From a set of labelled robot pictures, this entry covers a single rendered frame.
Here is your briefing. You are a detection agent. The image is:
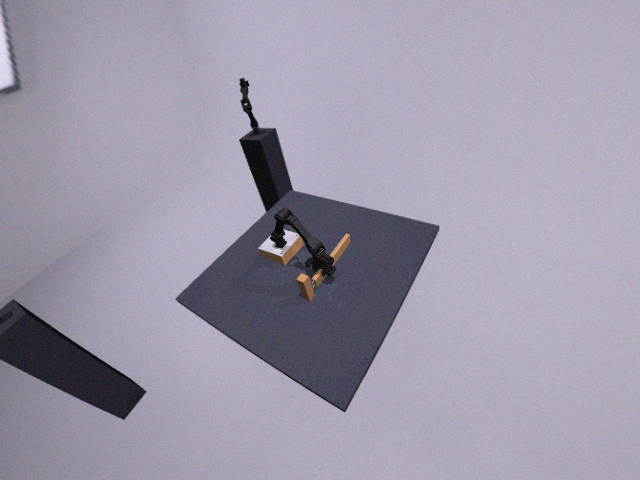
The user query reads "wooden post with slot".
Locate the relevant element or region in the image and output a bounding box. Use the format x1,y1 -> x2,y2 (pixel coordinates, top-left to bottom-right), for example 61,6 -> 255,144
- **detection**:
296,273 -> 315,302

